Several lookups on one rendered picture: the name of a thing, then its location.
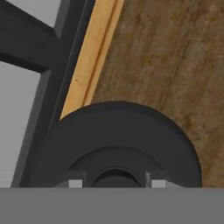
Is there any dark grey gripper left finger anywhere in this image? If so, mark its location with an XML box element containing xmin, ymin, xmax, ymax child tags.
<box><xmin>53</xmin><ymin>171</ymin><xmax>88</xmax><ymax>189</ymax></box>

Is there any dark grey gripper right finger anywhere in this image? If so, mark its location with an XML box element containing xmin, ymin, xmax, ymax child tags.
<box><xmin>144</xmin><ymin>171</ymin><xmax>179</xmax><ymax>189</ymax></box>

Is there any black cupboard frame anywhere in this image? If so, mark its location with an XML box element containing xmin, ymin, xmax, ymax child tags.
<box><xmin>0</xmin><ymin>0</ymin><xmax>97</xmax><ymax>189</ymax></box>

